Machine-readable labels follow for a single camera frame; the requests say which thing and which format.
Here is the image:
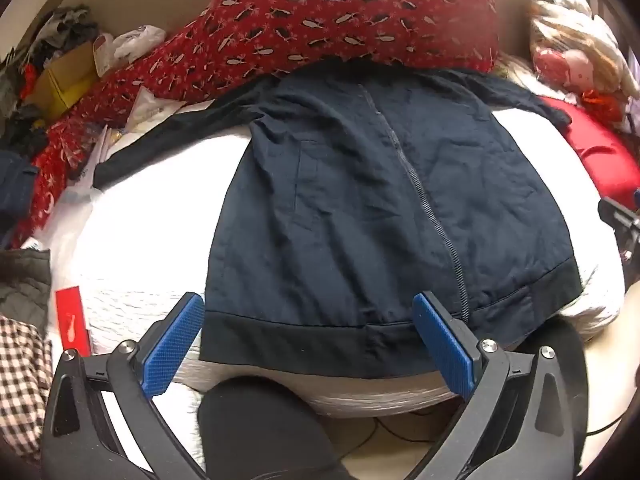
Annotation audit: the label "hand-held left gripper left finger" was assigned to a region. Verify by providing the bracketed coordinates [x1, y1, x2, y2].
[42, 290, 211, 480]

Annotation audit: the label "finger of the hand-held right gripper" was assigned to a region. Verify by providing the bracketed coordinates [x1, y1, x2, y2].
[597, 195, 640, 253]

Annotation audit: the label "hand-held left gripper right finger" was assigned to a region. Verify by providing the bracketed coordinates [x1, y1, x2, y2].
[405, 290, 587, 480]

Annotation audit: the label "navy zip jacket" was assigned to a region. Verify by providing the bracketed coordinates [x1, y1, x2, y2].
[94, 60, 584, 380]

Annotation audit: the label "dark blue folded clothes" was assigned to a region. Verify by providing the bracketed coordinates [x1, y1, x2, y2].
[0, 151, 40, 223]

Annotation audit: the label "pile of dark clothes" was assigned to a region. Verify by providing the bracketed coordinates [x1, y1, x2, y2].
[17, 4, 103, 63]

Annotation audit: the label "red cushion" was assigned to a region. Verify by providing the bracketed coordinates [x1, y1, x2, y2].
[541, 95, 640, 211]

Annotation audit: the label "red flat packet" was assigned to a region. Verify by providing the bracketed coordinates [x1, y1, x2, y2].
[54, 284, 92, 357]

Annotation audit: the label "white textured bedspread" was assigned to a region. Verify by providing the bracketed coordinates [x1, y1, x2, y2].
[30, 100, 626, 480]

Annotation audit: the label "person's black trouser leg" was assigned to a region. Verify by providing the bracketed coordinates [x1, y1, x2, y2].
[196, 374, 353, 480]

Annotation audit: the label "checkered cloth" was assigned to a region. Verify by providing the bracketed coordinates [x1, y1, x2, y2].
[0, 314, 54, 463]

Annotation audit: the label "grey quilted garment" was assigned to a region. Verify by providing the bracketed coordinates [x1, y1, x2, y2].
[0, 246, 54, 332]

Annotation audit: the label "plush doll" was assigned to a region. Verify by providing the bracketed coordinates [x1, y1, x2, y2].
[529, 0, 640, 128]

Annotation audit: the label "white paper packet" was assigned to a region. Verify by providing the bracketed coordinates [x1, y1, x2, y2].
[125, 86, 182, 133]

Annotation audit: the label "cardboard box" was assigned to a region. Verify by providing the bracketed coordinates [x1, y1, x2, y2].
[29, 41, 102, 117]

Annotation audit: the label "white plastic bag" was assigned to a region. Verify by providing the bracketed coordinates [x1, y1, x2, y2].
[94, 24, 167, 77]

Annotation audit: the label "red penguin print blanket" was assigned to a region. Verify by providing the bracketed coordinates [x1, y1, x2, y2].
[15, 0, 501, 251]

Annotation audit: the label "black cable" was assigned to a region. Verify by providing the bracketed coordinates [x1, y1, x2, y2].
[347, 410, 453, 448]

